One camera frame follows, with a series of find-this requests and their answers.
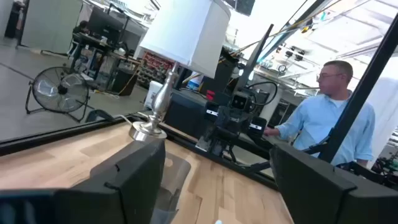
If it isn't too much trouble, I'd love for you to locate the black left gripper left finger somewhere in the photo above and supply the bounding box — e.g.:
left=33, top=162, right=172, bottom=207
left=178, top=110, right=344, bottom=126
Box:
left=70, top=139, right=166, bottom=224

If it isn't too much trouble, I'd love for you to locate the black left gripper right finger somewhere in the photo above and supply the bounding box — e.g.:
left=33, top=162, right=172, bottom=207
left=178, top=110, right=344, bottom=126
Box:
left=269, top=144, right=358, bottom=224

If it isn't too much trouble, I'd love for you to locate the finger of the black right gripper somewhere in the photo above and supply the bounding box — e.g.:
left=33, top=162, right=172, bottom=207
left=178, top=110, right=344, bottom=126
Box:
left=237, top=119, right=251, bottom=141
left=217, top=115, right=233, bottom=138

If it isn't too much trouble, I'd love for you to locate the clear plastic bin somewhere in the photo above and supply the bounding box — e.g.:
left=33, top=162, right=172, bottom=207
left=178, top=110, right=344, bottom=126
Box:
left=150, top=151, right=192, bottom=224

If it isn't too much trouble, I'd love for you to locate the person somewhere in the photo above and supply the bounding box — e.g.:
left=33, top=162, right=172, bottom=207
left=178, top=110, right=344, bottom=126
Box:
left=263, top=60, right=376, bottom=167
left=72, top=20, right=90, bottom=35

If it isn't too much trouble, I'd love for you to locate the white box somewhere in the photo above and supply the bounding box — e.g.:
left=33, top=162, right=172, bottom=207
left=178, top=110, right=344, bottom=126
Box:
left=144, top=80, right=165, bottom=110

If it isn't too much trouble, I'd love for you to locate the red parts bin rack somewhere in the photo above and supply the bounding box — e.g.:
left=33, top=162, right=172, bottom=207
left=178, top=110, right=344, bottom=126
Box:
left=136, top=51, right=175, bottom=88

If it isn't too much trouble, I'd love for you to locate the black floor cabinet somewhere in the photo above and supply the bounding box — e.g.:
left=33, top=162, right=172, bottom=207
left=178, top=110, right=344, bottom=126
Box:
left=111, top=67, right=139, bottom=96

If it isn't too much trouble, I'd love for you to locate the white-shade silver table lamp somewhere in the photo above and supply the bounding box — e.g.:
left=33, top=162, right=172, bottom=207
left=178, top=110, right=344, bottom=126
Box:
left=128, top=0, right=231, bottom=142

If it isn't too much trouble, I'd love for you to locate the white panel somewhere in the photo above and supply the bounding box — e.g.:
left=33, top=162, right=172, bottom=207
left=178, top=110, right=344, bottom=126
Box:
left=366, top=77, right=398, bottom=162

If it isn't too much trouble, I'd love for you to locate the black floor fan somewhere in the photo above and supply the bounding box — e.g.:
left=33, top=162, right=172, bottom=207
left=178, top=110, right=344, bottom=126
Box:
left=24, top=66, right=91, bottom=123

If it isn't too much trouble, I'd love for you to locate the black office desk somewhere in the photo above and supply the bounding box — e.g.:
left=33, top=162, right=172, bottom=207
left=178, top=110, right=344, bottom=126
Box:
left=70, top=32, right=144, bottom=82

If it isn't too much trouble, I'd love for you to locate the black desk monitor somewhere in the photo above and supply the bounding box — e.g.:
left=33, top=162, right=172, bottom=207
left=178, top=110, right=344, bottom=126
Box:
left=88, top=6, right=125, bottom=40

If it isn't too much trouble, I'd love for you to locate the grey-green partition panel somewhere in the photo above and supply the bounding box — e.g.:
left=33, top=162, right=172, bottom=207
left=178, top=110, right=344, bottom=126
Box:
left=20, top=0, right=83, bottom=55

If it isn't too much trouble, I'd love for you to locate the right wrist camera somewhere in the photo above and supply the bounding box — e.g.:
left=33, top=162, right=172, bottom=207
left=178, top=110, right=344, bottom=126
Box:
left=230, top=92, right=255, bottom=113

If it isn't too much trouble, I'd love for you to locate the black aluminium rig frame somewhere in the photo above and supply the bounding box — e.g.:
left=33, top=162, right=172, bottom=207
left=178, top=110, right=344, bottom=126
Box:
left=0, top=0, right=398, bottom=191

